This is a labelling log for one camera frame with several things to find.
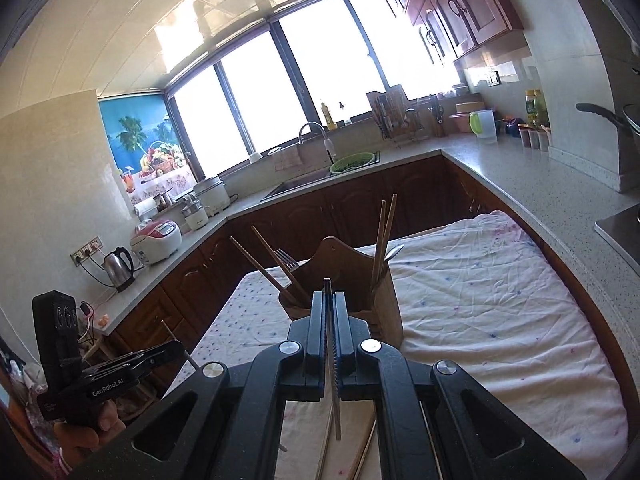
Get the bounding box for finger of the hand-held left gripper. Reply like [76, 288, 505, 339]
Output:
[127, 340, 185, 367]

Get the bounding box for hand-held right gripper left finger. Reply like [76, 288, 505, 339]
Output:
[75, 291, 331, 480]

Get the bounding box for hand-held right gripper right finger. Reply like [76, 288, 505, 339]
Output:
[334, 292, 587, 480]

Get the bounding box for wooden chopstick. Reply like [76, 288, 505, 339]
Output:
[229, 236, 291, 297]
[350, 405, 377, 480]
[251, 225, 311, 306]
[161, 320, 201, 370]
[319, 405, 336, 480]
[371, 200, 388, 286]
[377, 193, 398, 286]

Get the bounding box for wooden utensil holder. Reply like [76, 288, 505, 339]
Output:
[278, 236, 405, 348]

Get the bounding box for metal fork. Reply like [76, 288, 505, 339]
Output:
[274, 247, 301, 273]

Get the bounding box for person's left hand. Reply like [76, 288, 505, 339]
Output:
[52, 401, 127, 467]

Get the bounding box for steel electric kettle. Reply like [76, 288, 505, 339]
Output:
[103, 246, 136, 293]

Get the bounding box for white pink rice cooker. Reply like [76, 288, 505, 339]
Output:
[130, 219, 182, 266]

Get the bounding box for wooden lower cabinets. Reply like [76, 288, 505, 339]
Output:
[102, 152, 633, 411]

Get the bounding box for wooden cabinets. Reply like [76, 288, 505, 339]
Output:
[102, 152, 633, 411]
[360, 0, 525, 68]

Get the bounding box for floral white tablecloth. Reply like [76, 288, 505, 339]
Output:
[192, 210, 630, 480]

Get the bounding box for kitchen sink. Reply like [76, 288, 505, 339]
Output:
[260, 167, 333, 203]

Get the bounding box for paper towel roll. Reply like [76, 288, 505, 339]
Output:
[131, 196, 160, 218]

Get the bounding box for large white rice cooker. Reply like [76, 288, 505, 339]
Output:
[192, 176, 232, 216]

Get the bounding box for green colander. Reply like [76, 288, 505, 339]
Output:
[328, 152, 376, 176]

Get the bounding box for hanging dish cloth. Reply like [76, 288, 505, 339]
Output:
[272, 145, 304, 171]

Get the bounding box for curved sink faucet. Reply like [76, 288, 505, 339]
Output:
[298, 121, 335, 165]

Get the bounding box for dish rack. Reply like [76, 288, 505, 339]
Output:
[366, 85, 426, 148]

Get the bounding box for speckled kitchen countertop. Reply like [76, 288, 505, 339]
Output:
[97, 132, 640, 336]

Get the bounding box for knife block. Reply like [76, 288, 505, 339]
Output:
[429, 95, 447, 138]

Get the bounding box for kitchen window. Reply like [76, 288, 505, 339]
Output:
[167, 0, 463, 181]

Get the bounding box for green white pitcher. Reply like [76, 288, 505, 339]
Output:
[468, 109, 497, 140]

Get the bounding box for beige storage box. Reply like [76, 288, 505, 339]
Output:
[455, 101, 485, 133]

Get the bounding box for gas stove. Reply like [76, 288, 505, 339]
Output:
[594, 207, 640, 266]

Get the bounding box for black wok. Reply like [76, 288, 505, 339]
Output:
[575, 102, 640, 148]

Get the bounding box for wooden upper cabinets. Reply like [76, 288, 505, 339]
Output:
[360, 0, 525, 68]

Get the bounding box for kettle power cable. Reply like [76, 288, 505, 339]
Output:
[77, 259, 115, 289]

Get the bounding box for wall outlet strip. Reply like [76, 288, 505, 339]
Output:
[71, 235, 103, 266]

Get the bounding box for tropical fruit wall poster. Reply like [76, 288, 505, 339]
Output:
[97, 94, 197, 206]

